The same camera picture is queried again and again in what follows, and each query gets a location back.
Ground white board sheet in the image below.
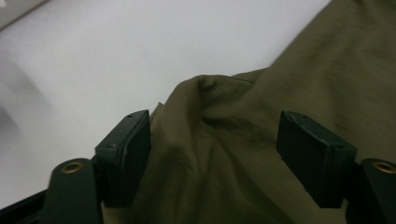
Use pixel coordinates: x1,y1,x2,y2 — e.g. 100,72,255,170
0,0,332,210

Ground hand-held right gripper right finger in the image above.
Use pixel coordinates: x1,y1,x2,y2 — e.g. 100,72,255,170
276,110,358,209

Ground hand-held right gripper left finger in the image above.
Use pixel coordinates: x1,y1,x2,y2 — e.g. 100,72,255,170
94,109,152,209

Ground olive green shorts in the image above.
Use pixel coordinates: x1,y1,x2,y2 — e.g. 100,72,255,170
102,0,396,224

